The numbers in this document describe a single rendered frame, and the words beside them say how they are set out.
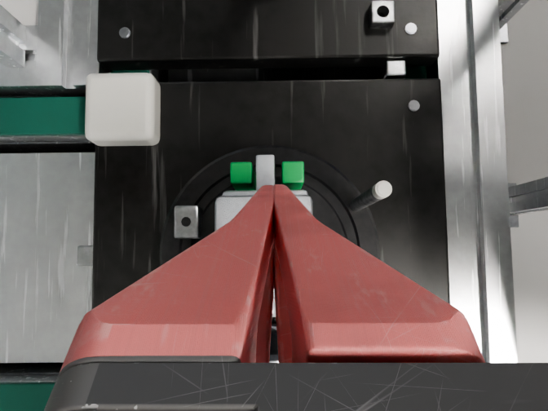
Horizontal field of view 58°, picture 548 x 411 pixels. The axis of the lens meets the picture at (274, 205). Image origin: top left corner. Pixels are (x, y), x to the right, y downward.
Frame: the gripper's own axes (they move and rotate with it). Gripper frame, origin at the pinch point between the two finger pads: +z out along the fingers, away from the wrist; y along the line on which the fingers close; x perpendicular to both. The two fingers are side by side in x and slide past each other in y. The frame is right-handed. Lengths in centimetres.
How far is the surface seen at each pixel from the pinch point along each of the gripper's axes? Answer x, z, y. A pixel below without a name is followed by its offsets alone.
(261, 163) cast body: 5.9, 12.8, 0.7
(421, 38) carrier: 3.1, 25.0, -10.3
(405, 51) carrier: 3.8, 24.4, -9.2
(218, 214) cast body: 5.5, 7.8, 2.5
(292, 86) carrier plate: 5.7, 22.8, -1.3
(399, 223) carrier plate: 12.8, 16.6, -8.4
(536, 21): 5.4, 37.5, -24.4
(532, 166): 15.6, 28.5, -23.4
